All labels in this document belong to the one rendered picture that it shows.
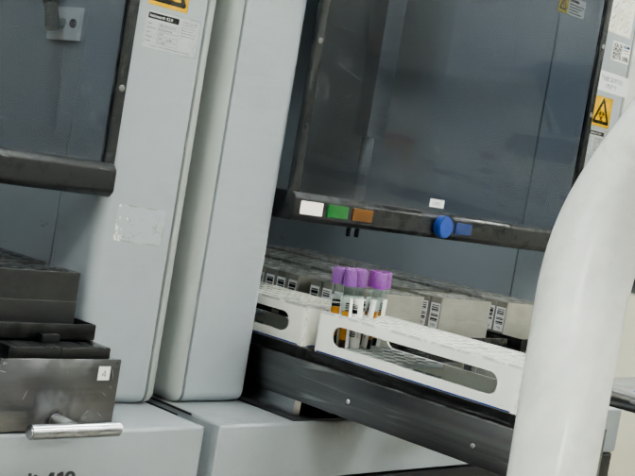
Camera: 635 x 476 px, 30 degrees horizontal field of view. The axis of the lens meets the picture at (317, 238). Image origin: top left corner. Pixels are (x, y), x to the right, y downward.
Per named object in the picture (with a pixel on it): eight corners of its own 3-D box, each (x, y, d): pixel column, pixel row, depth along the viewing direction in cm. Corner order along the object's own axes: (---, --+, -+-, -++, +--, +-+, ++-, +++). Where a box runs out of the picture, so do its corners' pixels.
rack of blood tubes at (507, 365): (309, 361, 140) (317, 309, 139) (366, 361, 147) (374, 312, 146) (513, 428, 119) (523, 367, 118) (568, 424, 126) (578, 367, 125)
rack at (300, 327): (151, 308, 162) (158, 263, 162) (207, 311, 169) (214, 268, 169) (300, 357, 141) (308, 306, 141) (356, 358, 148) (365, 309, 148)
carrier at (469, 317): (474, 339, 174) (481, 298, 174) (486, 342, 173) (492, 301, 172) (423, 337, 166) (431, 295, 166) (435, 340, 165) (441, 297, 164)
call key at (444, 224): (430, 236, 159) (434, 213, 158) (444, 238, 161) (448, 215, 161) (437, 237, 158) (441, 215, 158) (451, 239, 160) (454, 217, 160)
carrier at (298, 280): (337, 317, 173) (345, 277, 173) (348, 320, 171) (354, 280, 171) (281, 314, 165) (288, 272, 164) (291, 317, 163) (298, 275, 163)
